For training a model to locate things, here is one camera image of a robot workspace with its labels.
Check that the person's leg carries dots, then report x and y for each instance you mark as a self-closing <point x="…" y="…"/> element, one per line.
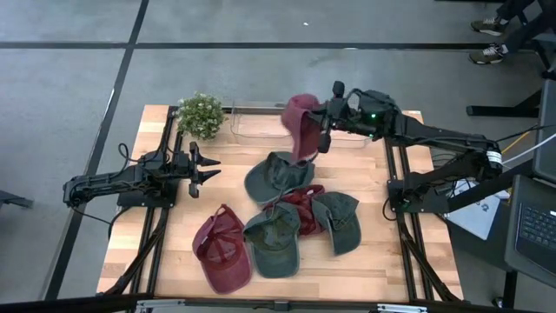
<point x="512" y="8"/>
<point x="523" y="35"/>

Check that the person's shoe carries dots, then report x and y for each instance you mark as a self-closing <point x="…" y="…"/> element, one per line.
<point x="488" y="27"/>
<point x="486" y="55"/>

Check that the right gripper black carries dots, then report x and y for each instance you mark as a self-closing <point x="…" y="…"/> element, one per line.
<point x="343" y="114"/>

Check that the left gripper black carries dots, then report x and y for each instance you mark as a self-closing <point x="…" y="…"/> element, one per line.
<point x="182" y="165"/>

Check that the silver bracket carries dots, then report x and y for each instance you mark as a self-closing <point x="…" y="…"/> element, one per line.
<point x="401" y="308"/>
<point x="160" y="304"/>

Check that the dark grey screen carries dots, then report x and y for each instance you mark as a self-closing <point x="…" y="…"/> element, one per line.
<point x="547" y="139"/>

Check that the dark grey furniture foot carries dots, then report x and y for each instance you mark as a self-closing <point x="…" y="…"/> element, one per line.
<point x="13" y="199"/>

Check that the black aluminium rail frame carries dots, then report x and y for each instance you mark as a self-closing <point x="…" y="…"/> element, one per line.
<point x="406" y="261"/>
<point x="155" y="261"/>

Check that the black rig crossbar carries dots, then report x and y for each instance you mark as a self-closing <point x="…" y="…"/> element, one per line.
<point x="65" y="304"/>

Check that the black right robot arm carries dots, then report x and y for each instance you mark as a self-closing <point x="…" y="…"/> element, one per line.
<point x="434" y="135"/>

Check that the maroon baseball cap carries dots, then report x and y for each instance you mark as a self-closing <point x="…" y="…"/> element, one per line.
<point x="299" y="126"/>
<point x="221" y="256"/>
<point x="304" y="213"/>

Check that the black slanted support beam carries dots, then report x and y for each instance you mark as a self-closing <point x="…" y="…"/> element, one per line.
<point x="491" y="188"/>

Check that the dark grey laptop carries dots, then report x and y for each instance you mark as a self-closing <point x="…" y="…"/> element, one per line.
<point x="534" y="230"/>

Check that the black desk frame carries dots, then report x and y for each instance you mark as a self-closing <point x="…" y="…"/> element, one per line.
<point x="499" y="111"/>

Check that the white sheet with logo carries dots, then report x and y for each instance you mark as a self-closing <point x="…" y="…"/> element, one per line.
<point x="475" y="217"/>

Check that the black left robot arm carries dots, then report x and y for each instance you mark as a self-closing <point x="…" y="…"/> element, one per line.
<point x="108" y="180"/>

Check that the small potted green plant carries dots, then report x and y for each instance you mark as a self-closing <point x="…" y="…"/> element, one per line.
<point x="200" y="115"/>

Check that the dark green baseball cap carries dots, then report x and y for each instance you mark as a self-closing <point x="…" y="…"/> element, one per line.
<point x="273" y="248"/>
<point x="341" y="226"/>
<point x="273" y="178"/>

